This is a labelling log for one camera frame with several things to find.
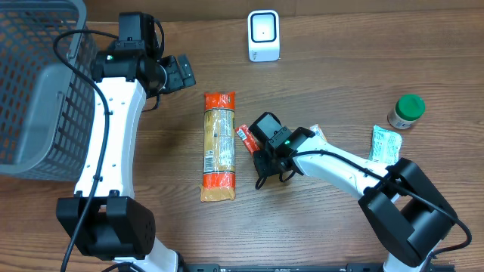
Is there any orange tissue packet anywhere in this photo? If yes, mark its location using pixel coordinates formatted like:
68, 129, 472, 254
309, 124, 327, 141

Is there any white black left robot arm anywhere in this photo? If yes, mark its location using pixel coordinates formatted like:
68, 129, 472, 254
56, 12, 196, 271

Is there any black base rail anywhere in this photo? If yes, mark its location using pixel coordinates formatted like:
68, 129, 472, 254
181, 261, 457, 272

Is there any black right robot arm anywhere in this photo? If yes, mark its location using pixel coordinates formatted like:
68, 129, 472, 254
249, 112, 457, 271

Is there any red snack package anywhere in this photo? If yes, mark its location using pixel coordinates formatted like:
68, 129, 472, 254
200, 92, 236, 202

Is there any grey plastic mesh basket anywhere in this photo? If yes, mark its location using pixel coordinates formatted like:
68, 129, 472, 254
1, 0, 98, 181

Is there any teal snack pouch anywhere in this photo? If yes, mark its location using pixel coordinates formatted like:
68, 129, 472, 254
368, 125, 403, 165

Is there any thin red snack stick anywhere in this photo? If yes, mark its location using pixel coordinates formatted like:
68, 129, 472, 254
235, 124, 260, 156

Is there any green lidded jar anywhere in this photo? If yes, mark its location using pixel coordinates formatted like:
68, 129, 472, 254
387, 94, 426, 129

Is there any white barcode scanner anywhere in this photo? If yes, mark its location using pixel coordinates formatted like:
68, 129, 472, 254
247, 9, 281, 62

